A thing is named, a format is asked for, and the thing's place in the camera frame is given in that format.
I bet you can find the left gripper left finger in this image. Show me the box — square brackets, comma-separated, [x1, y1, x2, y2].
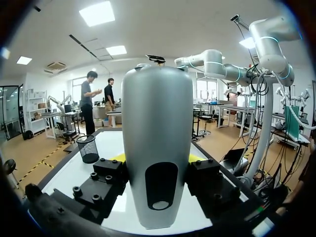
[72, 153, 129, 221]

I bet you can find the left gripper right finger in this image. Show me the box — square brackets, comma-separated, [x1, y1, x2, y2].
[187, 154, 242, 221]

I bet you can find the large whiteboard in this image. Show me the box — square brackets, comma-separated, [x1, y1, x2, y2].
[40, 128, 266, 234]

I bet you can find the black mesh cup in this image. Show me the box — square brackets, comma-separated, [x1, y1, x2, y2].
[76, 134, 100, 164]

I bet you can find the person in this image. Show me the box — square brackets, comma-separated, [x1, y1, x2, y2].
[103, 78, 117, 128]
[80, 71, 103, 136]

